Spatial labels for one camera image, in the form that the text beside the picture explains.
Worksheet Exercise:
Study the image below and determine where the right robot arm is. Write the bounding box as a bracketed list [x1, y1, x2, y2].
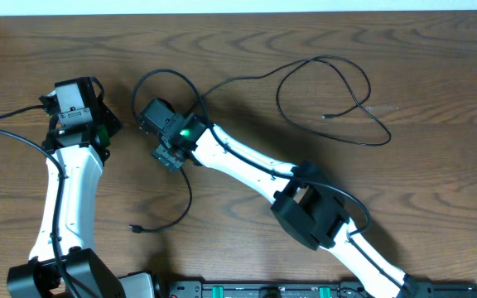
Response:
[137, 99, 419, 297]

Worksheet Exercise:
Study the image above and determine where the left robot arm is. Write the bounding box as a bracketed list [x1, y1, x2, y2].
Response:
[7, 77, 126, 297]

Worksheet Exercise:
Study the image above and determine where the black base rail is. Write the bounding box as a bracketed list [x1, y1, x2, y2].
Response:
[118, 271, 477, 298]

